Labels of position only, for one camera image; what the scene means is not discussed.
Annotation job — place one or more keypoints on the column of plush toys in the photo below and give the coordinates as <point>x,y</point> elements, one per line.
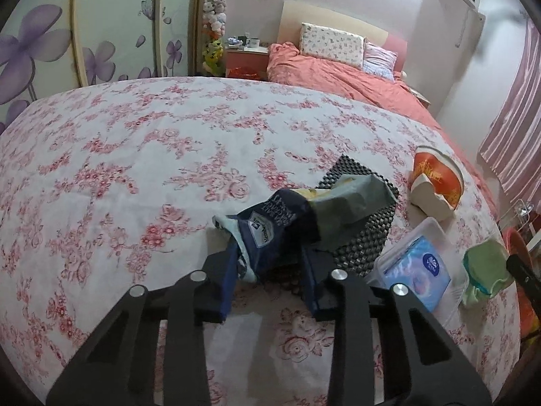
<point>214,29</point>

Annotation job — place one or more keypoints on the pink floral tablecloth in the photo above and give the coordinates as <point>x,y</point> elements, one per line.
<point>126,156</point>

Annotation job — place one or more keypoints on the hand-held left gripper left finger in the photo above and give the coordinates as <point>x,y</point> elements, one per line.
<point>226,292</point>

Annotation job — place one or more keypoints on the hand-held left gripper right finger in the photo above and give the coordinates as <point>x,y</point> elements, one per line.
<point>312,292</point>

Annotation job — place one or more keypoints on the floral white pillow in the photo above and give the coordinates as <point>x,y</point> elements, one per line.
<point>332,44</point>

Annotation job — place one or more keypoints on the green cloth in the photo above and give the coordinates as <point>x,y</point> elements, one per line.
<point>486,262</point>

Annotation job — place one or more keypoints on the black mesh mat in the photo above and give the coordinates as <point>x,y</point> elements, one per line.
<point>363,237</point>

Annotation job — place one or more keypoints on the pink satin curtain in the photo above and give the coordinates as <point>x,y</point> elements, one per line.
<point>515,127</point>

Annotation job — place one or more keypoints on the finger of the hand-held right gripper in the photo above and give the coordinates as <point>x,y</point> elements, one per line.
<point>526,277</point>

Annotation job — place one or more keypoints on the wooden nightstand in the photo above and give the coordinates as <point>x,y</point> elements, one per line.
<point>420,95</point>

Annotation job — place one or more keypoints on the white mug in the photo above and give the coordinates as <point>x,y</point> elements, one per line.
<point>252,42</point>

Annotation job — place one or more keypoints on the pink nightstand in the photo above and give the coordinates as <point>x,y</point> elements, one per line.
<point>245,61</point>

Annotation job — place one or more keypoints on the pink striped pillow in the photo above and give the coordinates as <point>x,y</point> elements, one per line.
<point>380,59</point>

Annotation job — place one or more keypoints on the blue snack bag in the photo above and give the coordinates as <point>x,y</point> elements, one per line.
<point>274,228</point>

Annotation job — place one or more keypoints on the clear plastic container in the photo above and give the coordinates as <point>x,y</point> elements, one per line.
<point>418,270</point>

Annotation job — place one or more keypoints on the wardrobe with purple flowers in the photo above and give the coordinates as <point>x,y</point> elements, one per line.
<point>105,17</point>

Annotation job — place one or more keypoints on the cream and pink headboard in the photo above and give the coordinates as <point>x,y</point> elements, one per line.
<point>338,17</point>

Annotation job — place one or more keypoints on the coral bed blanket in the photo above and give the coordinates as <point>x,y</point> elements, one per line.
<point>338,80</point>

